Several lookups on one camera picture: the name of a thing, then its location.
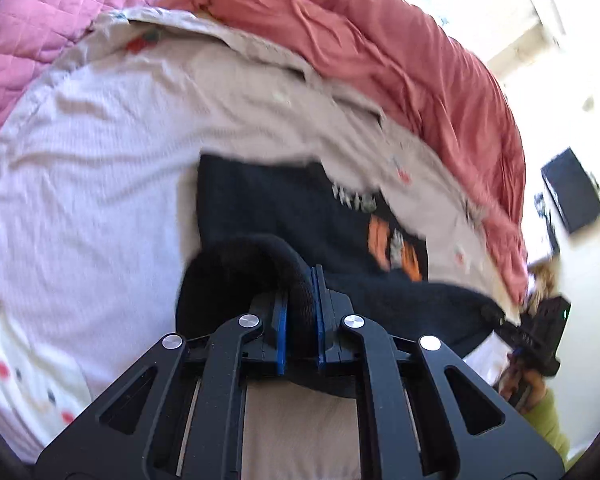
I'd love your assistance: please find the brown fluffy object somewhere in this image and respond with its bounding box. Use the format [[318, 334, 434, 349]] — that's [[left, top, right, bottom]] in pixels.
[[527, 257, 561, 311]]

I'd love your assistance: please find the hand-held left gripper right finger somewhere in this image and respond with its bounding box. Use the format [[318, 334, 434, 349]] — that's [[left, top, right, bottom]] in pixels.
[[310, 265, 566, 480]]

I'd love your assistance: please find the black box on floor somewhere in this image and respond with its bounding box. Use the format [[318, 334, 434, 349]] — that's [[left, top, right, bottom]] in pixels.
[[541, 147, 600, 235]]

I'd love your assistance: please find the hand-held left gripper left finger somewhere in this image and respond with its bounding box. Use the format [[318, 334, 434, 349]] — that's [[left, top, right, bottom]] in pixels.
[[35, 292, 288, 480]]

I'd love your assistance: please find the person's right hand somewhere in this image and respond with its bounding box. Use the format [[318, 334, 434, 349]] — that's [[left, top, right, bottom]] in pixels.
[[497, 352, 547, 411]]

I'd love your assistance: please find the person's right forearm green sleeve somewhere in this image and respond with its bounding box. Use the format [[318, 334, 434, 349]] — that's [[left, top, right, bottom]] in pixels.
[[522, 390, 586, 466]]

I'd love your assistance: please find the printed bed sheet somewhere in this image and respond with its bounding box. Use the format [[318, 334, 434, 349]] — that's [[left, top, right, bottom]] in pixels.
[[0, 7, 521, 480]]

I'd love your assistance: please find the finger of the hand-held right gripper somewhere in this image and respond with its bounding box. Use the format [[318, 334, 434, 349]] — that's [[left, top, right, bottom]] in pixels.
[[482, 305, 531, 356]]

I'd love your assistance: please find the black sweater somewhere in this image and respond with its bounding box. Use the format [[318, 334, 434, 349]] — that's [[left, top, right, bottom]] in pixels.
[[175, 152, 506, 401]]

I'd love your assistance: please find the pink quilted blanket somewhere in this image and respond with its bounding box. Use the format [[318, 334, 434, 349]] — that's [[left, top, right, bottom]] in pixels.
[[0, 0, 201, 161]]

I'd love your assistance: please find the salmon duvet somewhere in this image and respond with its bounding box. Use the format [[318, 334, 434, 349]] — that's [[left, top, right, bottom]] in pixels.
[[157, 0, 531, 306]]

